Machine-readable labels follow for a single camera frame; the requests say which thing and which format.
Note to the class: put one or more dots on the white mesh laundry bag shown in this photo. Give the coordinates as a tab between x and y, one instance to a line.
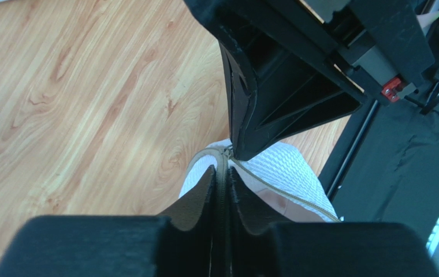
280	168

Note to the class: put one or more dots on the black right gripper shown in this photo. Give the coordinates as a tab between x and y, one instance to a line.
343	53

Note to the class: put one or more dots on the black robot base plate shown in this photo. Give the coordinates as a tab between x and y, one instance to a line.
385	167

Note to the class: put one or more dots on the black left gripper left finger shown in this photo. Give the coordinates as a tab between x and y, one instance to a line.
176	242

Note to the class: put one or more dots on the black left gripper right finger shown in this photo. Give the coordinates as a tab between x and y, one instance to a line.
266	243

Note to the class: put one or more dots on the pink satin bra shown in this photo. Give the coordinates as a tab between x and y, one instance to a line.
288	208

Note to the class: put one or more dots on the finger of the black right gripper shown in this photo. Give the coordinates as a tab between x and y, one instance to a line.
280	78

